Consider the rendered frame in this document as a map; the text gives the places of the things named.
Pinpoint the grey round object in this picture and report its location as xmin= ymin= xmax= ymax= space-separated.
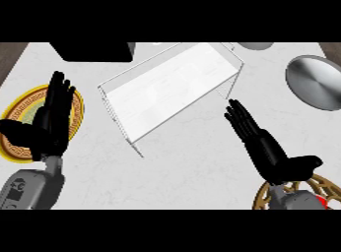
xmin=236 ymin=42 xmax=276 ymax=51

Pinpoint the gold openwork round placemat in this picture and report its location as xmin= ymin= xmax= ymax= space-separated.
xmin=252 ymin=173 xmax=341 ymax=211

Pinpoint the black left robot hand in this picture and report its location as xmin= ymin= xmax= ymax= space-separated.
xmin=0 ymin=70 xmax=77 ymax=162

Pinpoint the black box appliance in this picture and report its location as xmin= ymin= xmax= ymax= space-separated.
xmin=48 ymin=42 xmax=137 ymax=63

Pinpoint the red cupcake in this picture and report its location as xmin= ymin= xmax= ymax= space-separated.
xmin=313 ymin=194 xmax=331 ymax=210

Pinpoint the silver round pan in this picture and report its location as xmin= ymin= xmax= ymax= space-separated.
xmin=285 ymin=54 xmax=341 ymax=112

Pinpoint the white wire tiered shelf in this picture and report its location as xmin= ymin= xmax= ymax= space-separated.
xmin=97 ymin=42 xmax=246 ymax=158

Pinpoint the yellow round patterned plate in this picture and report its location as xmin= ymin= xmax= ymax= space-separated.
xmin=0 ymin=84 xmax=86 ymax=164

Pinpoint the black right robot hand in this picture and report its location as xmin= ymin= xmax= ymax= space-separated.
xmin=223 ymin=98 xmax=325 ymax=186

